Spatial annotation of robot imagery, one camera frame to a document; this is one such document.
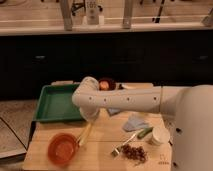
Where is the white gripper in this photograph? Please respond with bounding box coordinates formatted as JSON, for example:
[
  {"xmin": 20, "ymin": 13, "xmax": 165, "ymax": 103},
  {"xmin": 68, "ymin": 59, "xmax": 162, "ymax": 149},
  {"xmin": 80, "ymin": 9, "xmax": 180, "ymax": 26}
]
[{"xmin": 77, "ymin": 108, "xmax": 99, "ymax": 147}]

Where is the yellow banana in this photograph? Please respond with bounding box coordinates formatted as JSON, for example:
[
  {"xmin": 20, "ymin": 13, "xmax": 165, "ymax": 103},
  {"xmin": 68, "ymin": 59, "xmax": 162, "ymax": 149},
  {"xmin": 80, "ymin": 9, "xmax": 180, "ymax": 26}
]
[{"xmin": 77, "ymin": 123, "xmax": 92, "ymax": 146}]

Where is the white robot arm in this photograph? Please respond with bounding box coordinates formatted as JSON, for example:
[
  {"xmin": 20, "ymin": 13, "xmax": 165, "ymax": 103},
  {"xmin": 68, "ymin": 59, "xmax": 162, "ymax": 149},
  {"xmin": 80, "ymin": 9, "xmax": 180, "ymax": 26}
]
[{"xmin": 72, "ymin": 77, "xmax": 213, "ymax": 171}]

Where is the red orange bowl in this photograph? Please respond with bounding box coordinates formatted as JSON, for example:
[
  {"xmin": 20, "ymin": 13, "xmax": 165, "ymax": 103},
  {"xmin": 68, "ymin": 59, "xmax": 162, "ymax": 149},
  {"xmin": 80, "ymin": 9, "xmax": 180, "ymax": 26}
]
[{"xmin": 47, "ymin": 133, "xmax": 79, "ymax": 167}]

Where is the orange fruit in bowl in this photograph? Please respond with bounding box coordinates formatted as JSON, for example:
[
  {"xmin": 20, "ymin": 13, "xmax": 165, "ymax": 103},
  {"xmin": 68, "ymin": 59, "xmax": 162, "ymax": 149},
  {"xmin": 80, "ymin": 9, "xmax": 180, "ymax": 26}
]
[{"xmin": 100, "ymin": 82, "xmax": 109, "ymax": 91}]

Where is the dark red small bowl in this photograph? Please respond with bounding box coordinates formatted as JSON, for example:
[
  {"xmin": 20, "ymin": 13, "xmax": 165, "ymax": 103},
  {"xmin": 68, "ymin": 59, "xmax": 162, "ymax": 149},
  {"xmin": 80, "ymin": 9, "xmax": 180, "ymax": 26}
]
[{"xmin": 99, "ymin": 78, "xmax": 116, "ymax": 91}]

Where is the blue sponge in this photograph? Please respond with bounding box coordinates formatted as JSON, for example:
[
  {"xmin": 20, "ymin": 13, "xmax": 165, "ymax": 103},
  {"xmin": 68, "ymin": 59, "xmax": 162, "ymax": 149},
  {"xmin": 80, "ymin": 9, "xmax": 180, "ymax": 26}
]
[{"xmin": 107, "ymin": 108, "xmax": 121, "ymax": 116}]

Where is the green plastic tray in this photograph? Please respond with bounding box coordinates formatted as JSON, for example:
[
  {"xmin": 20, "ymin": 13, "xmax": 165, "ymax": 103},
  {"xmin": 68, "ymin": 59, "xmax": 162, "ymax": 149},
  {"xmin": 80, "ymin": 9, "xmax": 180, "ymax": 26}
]
[{"xmin": 34, "ymin": 84, "xmax": 83, "ymax": 123}]

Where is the light blue cloth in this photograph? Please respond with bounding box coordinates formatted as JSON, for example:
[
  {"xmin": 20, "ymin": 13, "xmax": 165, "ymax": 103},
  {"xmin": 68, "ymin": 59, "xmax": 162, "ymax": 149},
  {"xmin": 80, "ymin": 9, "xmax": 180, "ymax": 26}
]
[{"xmin": 122, "ymin": 115, "xmax": 149, "ymax": 132}]

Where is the green cucumber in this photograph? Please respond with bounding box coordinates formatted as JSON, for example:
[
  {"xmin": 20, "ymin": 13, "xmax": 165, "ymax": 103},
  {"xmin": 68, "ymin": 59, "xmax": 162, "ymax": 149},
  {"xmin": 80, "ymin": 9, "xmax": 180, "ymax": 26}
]
[{"xmin": 137, "ymin": 127, "xmax": 153, "ymax": 139}]

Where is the black cable left floor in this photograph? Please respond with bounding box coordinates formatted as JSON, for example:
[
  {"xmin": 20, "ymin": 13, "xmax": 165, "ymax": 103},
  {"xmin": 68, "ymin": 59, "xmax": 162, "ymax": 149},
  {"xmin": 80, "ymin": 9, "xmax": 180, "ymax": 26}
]
[{"xmin": 0, "ymin": 116, "xmax": 28, "ymax": 151}]

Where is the wooden shelf post left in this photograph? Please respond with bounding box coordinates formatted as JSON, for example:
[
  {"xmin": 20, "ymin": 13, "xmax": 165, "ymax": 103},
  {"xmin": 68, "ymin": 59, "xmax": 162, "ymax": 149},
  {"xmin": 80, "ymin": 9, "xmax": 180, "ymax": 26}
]
[{"xmin": 59, "ymin": 0, "xmax": 73, "ymax": 31}]

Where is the wooden shelf post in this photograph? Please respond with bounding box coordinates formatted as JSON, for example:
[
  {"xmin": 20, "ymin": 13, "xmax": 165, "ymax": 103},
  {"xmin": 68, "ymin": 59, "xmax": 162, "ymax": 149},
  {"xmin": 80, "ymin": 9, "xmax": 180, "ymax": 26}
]
[
  {"xmin": 59, "ymin": 0, "xmax": 73, "ymax": 31},
  {"xmin": 122, "ymin": 0, "xmax": 133, "ymax": 29}
]

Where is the wooden shelf post right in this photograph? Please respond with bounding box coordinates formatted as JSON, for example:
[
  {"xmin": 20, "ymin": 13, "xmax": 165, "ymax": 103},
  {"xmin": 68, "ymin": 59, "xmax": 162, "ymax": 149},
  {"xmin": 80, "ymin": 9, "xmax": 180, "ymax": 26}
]
[{"xmin": 122, "ymin": 0, "xmax": 133, "ymax": 29}]

